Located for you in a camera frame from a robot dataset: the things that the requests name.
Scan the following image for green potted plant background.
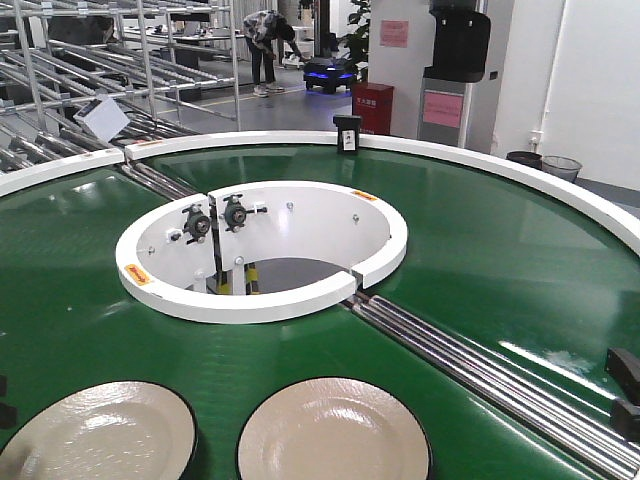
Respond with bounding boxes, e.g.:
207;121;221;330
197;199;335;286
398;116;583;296
341;0;371;82

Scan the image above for right black bearing mount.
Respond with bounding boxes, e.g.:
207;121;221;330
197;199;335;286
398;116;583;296
223;194;247;232

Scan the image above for mesh waste basket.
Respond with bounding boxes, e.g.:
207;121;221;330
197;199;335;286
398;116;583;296
541;155;583;183

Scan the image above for black sensor box on rim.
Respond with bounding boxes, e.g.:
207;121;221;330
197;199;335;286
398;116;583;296
333;114;362;155

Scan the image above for dark round waste bin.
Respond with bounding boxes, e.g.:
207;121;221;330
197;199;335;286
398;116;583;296
506;150;542;170

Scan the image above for black bearing mount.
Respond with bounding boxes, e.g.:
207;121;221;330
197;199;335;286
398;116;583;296
183;204;211;245
223;194;247;232

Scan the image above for red fire extinguisher cabinet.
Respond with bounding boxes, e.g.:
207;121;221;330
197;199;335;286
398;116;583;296
351;82;394;135

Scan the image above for white outer rim left segment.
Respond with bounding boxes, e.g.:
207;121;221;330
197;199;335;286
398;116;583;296
0;149;125;197

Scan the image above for steel conveyor rollers left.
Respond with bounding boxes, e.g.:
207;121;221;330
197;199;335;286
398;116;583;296
118;162;197;200

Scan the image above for beige plate black rim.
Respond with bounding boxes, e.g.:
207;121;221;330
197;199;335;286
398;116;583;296
1;381;197;479
237;377;432;479

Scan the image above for white inner conveyor ring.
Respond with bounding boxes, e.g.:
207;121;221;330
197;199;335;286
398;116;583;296
114;180;409;326

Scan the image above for steel conveyor rollers right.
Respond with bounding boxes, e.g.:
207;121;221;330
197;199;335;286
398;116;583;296
343;292;639;479

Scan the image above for steel conveyor rollers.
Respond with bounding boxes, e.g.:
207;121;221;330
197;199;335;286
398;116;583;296
343;292;639;479
118;162;197;200

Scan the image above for black mobile robot blue light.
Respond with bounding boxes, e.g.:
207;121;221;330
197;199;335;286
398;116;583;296
303;57;356;94

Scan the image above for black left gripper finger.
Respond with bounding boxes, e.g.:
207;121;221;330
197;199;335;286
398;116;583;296
0;375;17;430

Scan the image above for pink notice on pillar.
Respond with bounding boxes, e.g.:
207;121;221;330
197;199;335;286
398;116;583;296
380;20;409;48

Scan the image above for left black bearing mount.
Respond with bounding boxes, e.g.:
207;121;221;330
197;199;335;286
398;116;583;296
183;204;211;245

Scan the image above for person bending over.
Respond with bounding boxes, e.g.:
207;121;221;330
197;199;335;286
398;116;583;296
243;10;307;98

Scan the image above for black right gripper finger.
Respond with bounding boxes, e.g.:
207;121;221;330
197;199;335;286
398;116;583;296
605;347;639;400
610;398;640;441

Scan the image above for white outer conveyor rim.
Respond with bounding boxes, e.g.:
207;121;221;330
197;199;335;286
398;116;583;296
125;130;639;253

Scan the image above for black and grey kiosk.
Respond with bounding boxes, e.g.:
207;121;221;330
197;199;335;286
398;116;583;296
418;1;491;147

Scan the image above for white box on rack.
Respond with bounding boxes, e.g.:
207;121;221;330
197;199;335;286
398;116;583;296
73;94;130;142

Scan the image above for metal roller rack shelving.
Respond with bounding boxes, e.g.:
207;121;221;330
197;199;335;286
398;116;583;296
1;1;239;173

